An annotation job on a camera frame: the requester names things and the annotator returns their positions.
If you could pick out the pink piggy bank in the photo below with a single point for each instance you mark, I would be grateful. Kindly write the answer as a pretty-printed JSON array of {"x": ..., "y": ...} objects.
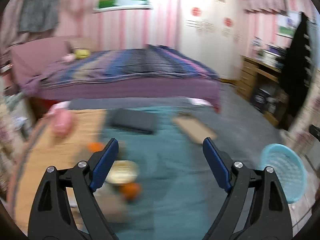
[{"x": 62, "y": 122}]

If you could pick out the light blue mesh basket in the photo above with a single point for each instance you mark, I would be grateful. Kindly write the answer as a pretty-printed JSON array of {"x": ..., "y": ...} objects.
[{"x": 288, "y": 167}]

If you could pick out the upper orange tangerine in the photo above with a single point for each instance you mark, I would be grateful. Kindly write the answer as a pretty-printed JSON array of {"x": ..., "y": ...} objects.
[{"x": 95, "y": 147}]

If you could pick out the brown pillow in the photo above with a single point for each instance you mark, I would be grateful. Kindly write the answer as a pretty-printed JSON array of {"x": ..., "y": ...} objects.
[{"x": 75, "y": 43}]

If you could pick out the pink plush toy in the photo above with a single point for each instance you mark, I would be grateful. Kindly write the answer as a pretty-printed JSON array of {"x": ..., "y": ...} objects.
[{"x": 68, "y": 58}]

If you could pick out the purple headboard cover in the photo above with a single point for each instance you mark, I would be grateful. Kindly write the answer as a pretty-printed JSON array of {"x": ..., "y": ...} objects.
[{"x": 31, "y": 59}]

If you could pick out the yellow plush toy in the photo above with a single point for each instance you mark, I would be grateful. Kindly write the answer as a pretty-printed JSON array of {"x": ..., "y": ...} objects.
[{"x": 81, "y": 53}]

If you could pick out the grey hanging curtain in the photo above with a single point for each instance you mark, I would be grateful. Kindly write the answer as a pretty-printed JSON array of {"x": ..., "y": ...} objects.
[{"x": 38, "y": 16}]

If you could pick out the black rectangular case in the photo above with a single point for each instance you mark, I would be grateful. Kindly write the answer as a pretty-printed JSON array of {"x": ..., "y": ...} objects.
[{"x": 134, "y": 120}]

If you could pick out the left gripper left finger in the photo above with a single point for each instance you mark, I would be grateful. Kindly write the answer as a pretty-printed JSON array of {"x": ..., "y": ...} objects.
[{"x": 51, "y": 216}]

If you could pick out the lower orange tangerine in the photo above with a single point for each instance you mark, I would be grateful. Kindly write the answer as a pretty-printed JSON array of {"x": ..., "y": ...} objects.
[{"x": 130, "y": 191}]

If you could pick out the beige phone case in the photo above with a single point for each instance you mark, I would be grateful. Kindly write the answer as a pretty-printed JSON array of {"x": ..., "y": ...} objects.
[{"x": 194, "y": 129}]

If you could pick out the white decorated wardrobe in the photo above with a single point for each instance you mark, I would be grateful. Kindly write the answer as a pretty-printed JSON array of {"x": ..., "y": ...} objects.
[{"x": 211, "y": 32}]

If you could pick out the white round bowl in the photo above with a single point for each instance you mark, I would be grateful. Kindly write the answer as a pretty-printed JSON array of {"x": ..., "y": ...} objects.
[{"x": 122, "y": 172}]

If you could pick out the orange tangerine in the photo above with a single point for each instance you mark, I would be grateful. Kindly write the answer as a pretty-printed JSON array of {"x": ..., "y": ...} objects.
[
  {"x": 130, "y": 191},
  {"x": 95, "y": 147}
]

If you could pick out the striped purple blue bedspread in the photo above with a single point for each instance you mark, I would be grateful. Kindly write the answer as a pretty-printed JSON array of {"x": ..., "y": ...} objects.
[{"x": 151, "y": 72}]

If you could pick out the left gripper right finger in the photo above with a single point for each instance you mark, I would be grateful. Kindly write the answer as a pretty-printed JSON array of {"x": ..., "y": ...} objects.
[{"x": 268, "y": 217}]

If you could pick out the wooden desk with drawers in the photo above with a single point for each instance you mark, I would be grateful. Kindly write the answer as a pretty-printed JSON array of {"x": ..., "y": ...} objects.
[{"x": 258, "y": 84}]

